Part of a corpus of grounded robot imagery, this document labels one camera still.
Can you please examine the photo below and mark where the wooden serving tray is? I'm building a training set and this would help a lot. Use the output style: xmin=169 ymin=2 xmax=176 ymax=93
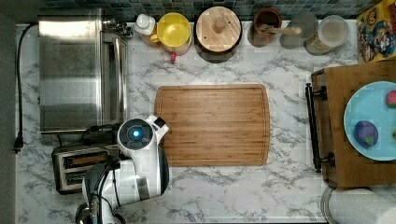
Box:
xmin=305 ymin=60 xmax=395 ymax=189

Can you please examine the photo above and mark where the wooden pestle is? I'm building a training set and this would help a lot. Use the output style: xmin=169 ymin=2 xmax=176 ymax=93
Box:
xmin=259 ymin=24 xmax=302 ymax=35

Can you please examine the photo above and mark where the bamboo cutting board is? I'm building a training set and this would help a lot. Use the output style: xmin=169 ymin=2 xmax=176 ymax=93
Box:
xmin=155 ymin=84 xmax=270 ymax=166

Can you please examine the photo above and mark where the black power cable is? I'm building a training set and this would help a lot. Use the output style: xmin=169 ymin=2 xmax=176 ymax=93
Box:
xmin=12 ymin=21 xmax=39 ymax=154

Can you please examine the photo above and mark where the red plush strawberry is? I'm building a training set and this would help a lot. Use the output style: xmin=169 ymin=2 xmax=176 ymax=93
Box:
xmin=386 ymin=90 xmax=396 ymax=108

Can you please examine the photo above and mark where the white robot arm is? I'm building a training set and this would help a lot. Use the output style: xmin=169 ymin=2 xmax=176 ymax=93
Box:
xmin=76 ymin=115 xmax=169 ymax=224

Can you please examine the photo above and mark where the frosted plastic cup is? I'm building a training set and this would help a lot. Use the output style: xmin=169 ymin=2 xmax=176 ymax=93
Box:
xmin=278 ymin=11 xmax=319 ymax=50

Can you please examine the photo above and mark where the white capped bottle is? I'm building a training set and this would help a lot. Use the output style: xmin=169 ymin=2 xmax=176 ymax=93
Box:
xmin=134 ymin=14 xmax=161 ymax=48

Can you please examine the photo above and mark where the yellow cereal box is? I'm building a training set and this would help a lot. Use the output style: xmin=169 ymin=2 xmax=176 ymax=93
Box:
xmin=357 ymin=0 xmax=396 ymax=63

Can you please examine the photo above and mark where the light blue plate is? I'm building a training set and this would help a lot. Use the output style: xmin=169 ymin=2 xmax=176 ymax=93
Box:
xmin=344 ymin=81 xmax=396 ymax=161

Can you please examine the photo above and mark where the silver two-slot toaster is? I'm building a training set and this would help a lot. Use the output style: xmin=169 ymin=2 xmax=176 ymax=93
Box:
xmin=51 ymin=144 xmax=119 ymax=194

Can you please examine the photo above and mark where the brown wooden mortar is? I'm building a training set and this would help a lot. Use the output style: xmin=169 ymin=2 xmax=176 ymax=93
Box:
xmin=247 ymin=8 xmax=282 ymax=48

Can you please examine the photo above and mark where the black pot with wooden lid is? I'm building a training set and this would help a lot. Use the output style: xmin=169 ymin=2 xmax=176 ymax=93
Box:
xmin=193 ymin=7 xmax=243 ymax=63

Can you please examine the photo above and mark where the stainless toaster oven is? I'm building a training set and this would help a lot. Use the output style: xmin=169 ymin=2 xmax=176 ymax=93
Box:
xmin=38 ymin=8 xmax=132 ymax=134

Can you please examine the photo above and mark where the yellow mug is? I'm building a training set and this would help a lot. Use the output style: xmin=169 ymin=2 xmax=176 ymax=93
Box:
xmin=150 ymin=12 xmax=191 ymax=56

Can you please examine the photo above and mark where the purple plush plum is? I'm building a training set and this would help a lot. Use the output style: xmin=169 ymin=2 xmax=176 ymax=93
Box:
xmin=353 ymin=120 xmax=378 ymax=148

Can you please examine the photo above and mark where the clear lidded cereal jar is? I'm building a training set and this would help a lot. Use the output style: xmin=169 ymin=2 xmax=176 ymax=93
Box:
xmin=304 ymin=15 xmax=349 ymax=55

